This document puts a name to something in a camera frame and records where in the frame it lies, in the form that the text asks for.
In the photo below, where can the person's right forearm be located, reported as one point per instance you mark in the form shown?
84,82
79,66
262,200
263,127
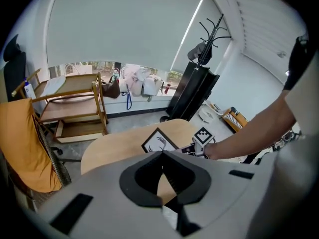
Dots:
254,131

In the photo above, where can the black coat rack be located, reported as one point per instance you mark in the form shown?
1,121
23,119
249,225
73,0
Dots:
207,46
211,36

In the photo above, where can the white bottle blue label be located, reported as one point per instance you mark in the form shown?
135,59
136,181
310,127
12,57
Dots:
30,89

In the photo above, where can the red bottle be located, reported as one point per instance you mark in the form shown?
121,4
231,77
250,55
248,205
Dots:
167,88

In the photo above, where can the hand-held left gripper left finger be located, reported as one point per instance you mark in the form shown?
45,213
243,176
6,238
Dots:
139,180

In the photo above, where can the wooden trolley cart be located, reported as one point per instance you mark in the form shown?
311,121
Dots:
74,108

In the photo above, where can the black picture frame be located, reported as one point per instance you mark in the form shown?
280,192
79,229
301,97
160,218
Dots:
159,142

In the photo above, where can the white cloth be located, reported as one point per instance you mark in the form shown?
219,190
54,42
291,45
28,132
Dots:
53,84

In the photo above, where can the oval light wooden table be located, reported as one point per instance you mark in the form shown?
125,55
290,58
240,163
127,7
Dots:
117,146

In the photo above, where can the black cabinet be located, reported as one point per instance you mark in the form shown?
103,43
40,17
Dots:
194,91

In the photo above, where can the white round side table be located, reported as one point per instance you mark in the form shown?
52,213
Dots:
209,113

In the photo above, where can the black office chair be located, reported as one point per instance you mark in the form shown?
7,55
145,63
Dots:
13,71

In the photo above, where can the wide grey roller blind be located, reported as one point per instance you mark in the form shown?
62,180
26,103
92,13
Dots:
119,24

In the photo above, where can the grey bag on coat rack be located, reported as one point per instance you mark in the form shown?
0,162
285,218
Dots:
197,53

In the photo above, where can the pile of white bags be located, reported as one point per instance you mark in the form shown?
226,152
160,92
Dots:
143,82

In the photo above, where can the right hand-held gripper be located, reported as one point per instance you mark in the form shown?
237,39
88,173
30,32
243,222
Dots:
203,137

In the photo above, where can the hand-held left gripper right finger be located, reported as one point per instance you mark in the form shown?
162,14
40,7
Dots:
192,180

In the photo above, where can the brown handbag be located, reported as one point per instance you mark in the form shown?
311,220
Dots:
111,88

